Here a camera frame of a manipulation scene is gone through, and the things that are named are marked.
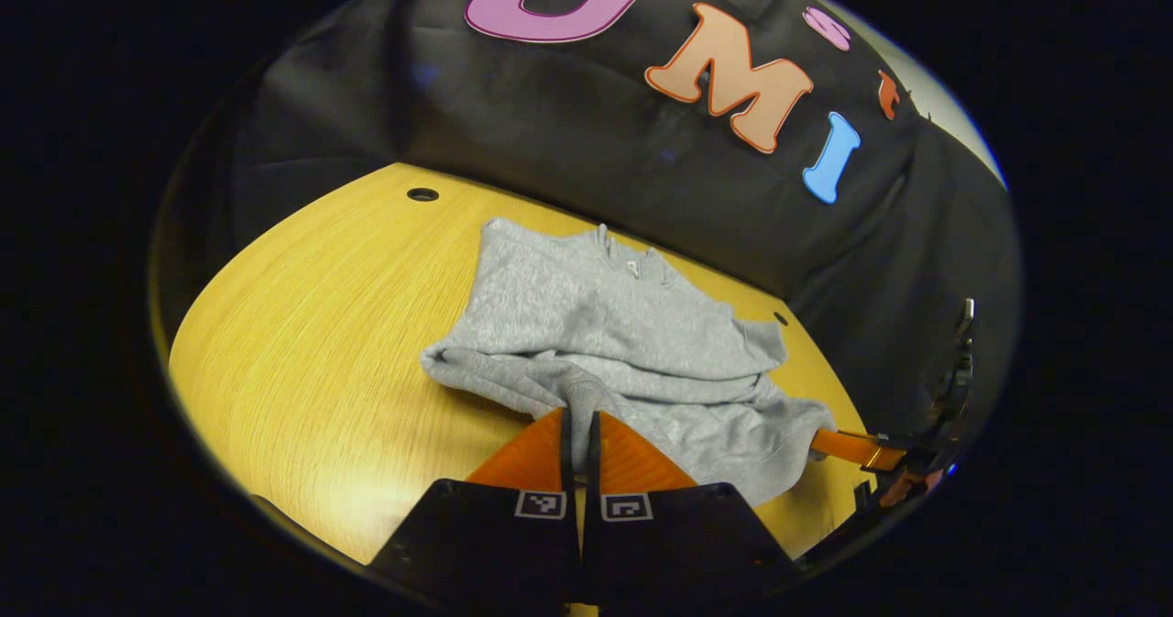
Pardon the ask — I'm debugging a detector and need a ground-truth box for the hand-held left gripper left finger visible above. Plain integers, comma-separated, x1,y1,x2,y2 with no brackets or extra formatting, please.
367,406,583,604

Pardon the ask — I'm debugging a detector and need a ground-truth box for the grey zip-collar sweatshirt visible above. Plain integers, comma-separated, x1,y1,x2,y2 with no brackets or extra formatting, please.
420,216,837,508

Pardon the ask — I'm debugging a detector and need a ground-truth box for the black backdrop cloth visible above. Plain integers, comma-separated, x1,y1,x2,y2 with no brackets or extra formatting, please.
151,0,1023,471

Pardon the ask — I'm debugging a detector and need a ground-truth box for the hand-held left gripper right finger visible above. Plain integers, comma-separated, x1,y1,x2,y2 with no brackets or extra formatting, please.
582,409,803,604

